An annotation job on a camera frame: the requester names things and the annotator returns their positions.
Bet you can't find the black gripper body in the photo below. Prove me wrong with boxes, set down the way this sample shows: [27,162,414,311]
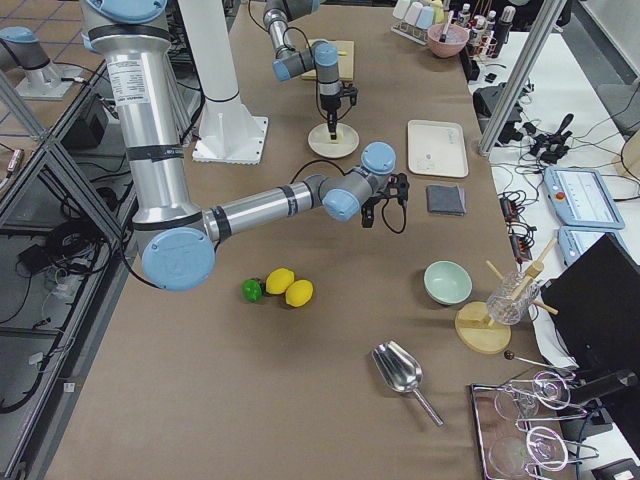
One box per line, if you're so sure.
[319,90,342,123]
[363,187,395,215]

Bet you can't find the cream round plate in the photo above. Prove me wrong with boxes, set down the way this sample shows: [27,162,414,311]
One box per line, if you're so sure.
[308,123,360,159]

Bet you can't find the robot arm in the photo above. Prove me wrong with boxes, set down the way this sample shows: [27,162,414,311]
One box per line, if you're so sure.
[81,1,396,291]
[263,0,343,141]

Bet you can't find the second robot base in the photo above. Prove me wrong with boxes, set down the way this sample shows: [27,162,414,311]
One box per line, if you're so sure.
[1,26,70,101]

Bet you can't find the cream rabbit tray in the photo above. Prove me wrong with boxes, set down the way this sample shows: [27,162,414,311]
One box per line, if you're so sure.
[407,120,469,178]

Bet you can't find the grey folded cloth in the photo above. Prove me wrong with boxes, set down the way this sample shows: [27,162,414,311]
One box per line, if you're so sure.
[426,184,466,216]

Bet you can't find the wooden cutting board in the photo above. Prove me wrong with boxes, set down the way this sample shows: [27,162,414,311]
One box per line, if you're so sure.
[301,39,354,85]

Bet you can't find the mint green bowl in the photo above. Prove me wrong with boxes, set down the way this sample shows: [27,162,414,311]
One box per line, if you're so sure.
[423,261,472,306]

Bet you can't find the yellow lemon lower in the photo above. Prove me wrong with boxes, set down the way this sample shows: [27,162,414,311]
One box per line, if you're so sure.
[285,279,314,308]

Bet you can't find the yellow lemon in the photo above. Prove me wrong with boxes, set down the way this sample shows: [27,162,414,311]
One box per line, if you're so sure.
[265,267,295,295]
[285,279,314,308]

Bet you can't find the yellow lemon upper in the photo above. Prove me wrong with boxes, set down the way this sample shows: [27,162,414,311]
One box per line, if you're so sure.
[265,267,295,295]

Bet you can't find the cup rack pastel cups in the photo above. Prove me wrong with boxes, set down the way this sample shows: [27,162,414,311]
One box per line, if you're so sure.
[391,0,445,41]

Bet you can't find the green lime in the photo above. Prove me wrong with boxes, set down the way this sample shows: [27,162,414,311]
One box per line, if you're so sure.
[242,278,264,303]

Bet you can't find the pink ice bucket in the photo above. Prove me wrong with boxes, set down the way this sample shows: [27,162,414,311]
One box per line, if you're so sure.
[427,24,469,58]

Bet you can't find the wooden cup stand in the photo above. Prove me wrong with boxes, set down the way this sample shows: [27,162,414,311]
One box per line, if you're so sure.
[455,237,558,354]

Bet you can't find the glass cup on stand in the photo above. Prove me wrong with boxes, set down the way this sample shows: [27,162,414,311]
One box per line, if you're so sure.
[486,272,540,326]

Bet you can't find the steel scoop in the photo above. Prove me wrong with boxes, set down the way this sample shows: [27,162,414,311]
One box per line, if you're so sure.
[372,340,444,427]

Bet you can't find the bottle rack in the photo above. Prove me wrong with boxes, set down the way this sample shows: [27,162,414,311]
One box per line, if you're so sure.
[455,1,516,60]

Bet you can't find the teach pendant lower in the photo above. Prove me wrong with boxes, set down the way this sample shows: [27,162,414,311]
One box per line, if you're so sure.
[557,225,621,266]

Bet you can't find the teach pendant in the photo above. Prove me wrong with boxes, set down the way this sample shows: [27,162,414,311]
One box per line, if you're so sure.
[543,166,625,230]
[557,225,621,266]

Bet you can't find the teach pendant upper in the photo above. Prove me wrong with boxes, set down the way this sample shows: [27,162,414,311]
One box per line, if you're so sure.
[543,166,625,230]

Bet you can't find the black monitor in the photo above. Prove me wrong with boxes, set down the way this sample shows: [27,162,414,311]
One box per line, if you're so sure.
[542,233,639,373]

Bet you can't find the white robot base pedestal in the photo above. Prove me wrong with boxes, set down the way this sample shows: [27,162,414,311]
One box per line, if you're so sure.
[181,1,268,165]

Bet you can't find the aluminium frame post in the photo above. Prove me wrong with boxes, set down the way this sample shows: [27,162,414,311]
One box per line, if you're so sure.
[478,0,566,157]

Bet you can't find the wire glass rack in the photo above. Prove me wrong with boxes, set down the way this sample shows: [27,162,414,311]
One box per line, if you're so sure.
[469,370,599,479]

